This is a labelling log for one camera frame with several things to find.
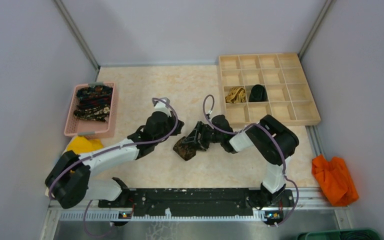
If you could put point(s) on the yellow white cloth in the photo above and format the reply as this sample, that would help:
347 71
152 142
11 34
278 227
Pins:
80 145

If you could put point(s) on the pile of patterned ties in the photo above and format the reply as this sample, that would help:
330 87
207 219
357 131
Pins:
94 103

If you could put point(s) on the green bin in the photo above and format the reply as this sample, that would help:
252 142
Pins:
342 234

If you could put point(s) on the rolled black tie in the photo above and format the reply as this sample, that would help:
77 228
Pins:
258 93

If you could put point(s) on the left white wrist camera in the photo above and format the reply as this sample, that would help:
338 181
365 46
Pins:
161 105

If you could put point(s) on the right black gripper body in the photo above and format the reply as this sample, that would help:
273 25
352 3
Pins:
207 136

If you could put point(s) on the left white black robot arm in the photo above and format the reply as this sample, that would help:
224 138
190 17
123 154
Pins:
70 181

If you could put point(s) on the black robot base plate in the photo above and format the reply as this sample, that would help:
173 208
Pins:
196 202

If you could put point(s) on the orange cloth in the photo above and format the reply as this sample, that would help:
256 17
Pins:
335 180

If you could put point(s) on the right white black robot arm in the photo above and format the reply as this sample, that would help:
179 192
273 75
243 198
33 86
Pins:
274 141

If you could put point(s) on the pink plastic basket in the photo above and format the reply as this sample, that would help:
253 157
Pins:
92 129

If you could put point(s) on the wooden compartment tray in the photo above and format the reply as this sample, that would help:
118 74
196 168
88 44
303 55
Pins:
290 99

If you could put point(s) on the dark brown patterned tie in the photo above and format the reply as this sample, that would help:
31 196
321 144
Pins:
186 148

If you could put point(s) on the rolled yellow patterned tie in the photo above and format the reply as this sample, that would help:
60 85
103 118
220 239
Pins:
236 95

